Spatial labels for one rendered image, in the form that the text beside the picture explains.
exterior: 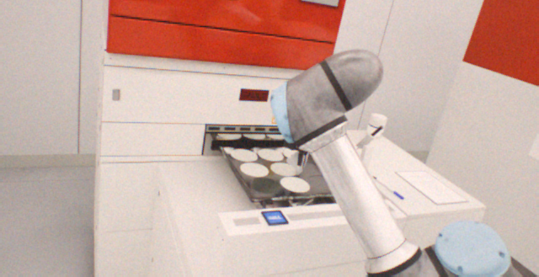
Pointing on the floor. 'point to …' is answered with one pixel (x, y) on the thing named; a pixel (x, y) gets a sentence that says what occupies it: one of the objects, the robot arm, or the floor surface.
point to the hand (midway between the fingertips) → (300, 172)
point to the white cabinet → (165, 225)
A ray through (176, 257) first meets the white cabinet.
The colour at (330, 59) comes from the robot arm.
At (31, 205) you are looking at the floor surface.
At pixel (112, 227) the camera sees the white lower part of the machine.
